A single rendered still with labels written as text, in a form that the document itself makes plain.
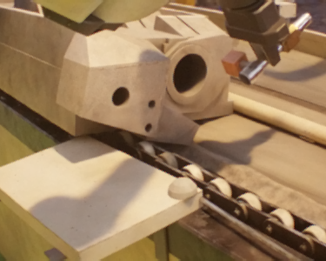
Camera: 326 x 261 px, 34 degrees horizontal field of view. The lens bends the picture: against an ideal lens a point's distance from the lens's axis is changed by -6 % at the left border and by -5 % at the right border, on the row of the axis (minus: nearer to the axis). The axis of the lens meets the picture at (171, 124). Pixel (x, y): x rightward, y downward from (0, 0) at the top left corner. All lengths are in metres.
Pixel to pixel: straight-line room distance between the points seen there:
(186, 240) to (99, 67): 0.29
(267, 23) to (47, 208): 0.43
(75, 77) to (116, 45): 0.09
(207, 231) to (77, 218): 0.18
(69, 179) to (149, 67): 0.22
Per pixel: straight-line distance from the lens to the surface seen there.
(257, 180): 0.92
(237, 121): 1.14
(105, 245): 0.71
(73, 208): 0.78
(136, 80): 0.90
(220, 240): 0.73
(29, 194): 0.83
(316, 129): 1.03
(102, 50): 0.88
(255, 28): 0.87
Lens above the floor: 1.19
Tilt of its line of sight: 23 degrees down
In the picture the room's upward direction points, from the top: 4 degrees counter-clockwise
